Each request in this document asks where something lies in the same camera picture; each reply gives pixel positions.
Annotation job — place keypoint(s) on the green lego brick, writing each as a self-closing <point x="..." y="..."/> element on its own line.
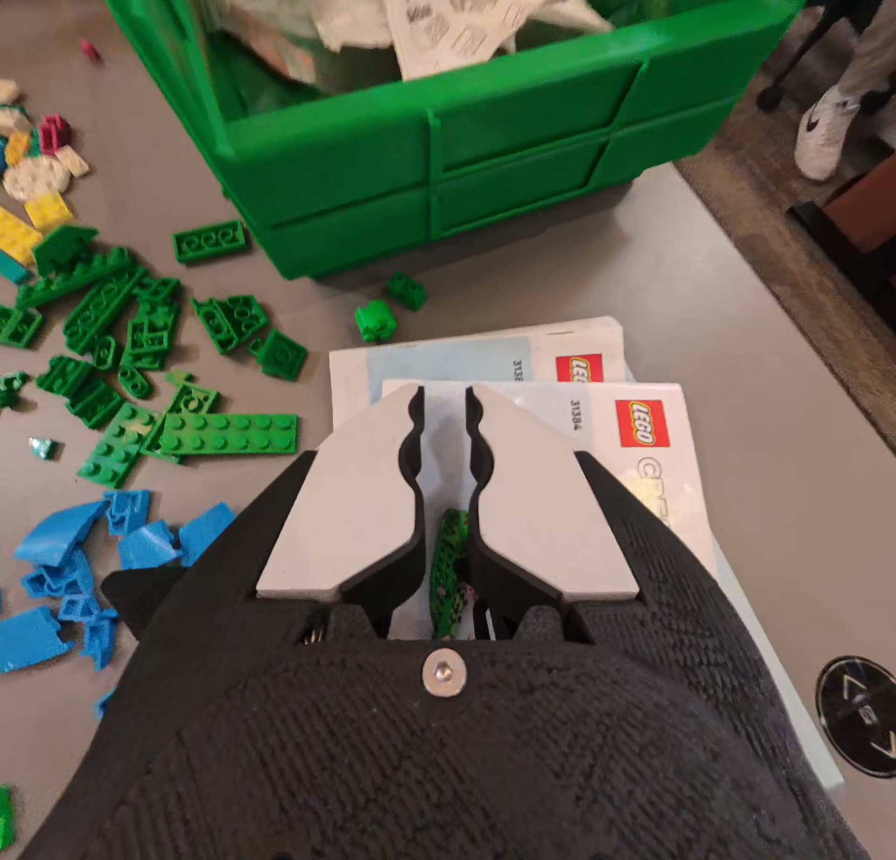
<point x="407" y="290"/>

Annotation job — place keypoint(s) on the small pink lego piece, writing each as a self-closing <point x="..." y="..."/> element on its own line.
<point x="89" y="49"/>

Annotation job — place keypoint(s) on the pile of mixed lego bricks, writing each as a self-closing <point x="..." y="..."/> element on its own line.
<point x="38" y="181"/>

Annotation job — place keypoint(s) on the brown wooden furniture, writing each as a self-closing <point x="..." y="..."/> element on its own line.
<point x="861" y="216"/>

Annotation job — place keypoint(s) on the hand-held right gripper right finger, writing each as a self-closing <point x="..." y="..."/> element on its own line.
<point x="546" y="510"/>

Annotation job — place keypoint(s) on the pile of blue lego pieces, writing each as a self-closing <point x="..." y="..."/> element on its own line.
<point x="56" y="531"/>

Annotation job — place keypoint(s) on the black chair base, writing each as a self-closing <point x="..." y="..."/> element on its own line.
<point x="805" y="55"/>

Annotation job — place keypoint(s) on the green round lego piece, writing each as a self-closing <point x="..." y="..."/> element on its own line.
<point x="374" y="321"/>

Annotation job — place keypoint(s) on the clear plastic bag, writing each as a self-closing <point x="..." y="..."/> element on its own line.
<point x="245" y="20"/>

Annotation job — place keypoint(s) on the pile of green lego pieces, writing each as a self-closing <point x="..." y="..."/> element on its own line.
<point x="105" y="307"/>

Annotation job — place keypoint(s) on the printed white paper sheet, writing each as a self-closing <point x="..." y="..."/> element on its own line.
<point x="448" y="27"/>

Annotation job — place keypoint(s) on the green plastic storage bin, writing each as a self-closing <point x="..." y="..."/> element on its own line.
<point x="525" y="118"/>

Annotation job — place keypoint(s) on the black round table grommet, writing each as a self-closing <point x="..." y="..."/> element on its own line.
<point x="857" y="716"/>

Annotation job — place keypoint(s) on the small clear teal lego piece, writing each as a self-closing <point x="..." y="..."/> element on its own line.
<point x="43" y="448"/>

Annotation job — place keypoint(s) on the long green lego plate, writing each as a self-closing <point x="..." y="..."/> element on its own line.
<point x="210" y="242"/>

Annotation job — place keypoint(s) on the white lego instruction booklet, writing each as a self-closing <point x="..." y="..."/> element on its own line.
<point x="546" y="419"/>
<point x="448" y="356"/>

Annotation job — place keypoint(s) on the crumpled white paper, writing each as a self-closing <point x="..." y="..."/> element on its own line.
<point x="350" y="20"/>

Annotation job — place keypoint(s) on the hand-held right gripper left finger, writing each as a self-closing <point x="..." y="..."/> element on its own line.
<point x="350" y="510"/>

